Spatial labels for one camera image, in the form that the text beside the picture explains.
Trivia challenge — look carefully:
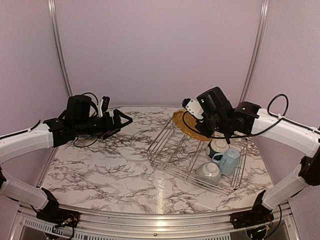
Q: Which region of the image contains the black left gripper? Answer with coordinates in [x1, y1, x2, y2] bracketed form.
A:
[74, 108, 133, 140]

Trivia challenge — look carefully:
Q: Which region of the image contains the light blue mug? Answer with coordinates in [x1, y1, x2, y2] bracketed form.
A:
[212, 147, 241, 175]

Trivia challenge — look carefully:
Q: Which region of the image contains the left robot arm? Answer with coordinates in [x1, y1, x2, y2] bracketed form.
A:
[0, 93, 133, 223]

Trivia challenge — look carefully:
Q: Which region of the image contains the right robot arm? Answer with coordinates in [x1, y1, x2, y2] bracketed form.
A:
[196, 86, 320, 224]

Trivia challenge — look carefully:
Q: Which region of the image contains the dark teal mug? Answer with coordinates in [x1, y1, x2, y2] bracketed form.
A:
[206, 139, 229, 158]

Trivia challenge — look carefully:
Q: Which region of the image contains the pale green bowl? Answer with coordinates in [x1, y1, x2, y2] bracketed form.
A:
[195, 162, 221, 184]

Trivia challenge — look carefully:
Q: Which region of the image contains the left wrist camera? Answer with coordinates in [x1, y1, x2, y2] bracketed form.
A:
[97, 96, 110, 118]

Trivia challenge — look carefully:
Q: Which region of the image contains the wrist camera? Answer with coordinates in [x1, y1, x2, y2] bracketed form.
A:
[181, 98, 204, 121]
[97, 96, 110, 118]

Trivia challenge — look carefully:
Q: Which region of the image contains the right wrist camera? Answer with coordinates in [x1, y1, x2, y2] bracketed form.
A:
[181, 98, 204, 121]

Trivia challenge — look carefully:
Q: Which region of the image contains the metal wire dish rack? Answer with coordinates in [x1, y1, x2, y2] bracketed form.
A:
[147, 119, 249, 196]

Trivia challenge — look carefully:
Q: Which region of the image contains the right aluminium frame post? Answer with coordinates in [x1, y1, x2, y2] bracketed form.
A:
[238, 0, 270, 103]

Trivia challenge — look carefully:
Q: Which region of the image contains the aluminium frame post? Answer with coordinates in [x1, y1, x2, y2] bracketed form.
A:
[238, 0, 270, 103]
[47, 0, 73, 97]

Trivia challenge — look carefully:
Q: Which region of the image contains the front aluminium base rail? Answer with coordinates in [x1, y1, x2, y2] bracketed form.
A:
[9, 203, 300, 240]

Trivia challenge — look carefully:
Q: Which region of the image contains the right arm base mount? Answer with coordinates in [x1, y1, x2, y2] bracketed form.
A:
[230, 209, 274, 229]

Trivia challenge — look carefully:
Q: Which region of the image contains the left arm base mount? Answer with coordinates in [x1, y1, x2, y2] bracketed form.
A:
[36, 208, 80, 228]

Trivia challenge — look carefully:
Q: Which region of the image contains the left aluminium frame post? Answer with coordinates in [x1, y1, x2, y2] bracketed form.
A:
[47, 0, 73, 97]

